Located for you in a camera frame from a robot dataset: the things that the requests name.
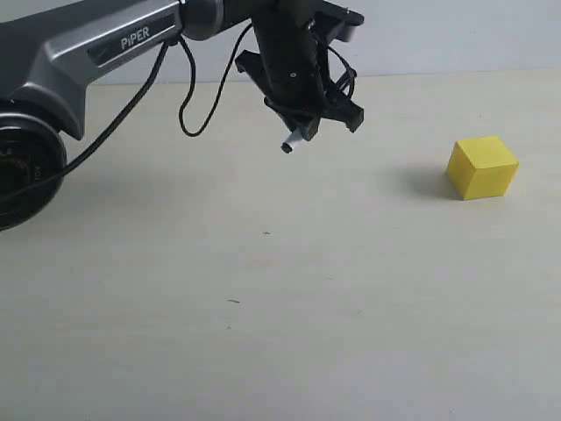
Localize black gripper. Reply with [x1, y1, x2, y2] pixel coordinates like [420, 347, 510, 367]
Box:
[234, 21, 364, 141]

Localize black and white marker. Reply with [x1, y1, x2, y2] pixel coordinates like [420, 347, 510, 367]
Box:
[281, 129, 304, 154]

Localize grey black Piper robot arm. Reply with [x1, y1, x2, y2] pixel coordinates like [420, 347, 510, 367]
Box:
[1, 1, 364, 230]

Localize yellow cube block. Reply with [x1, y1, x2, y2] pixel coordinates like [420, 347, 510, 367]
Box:
[446, 136, 520, 201]

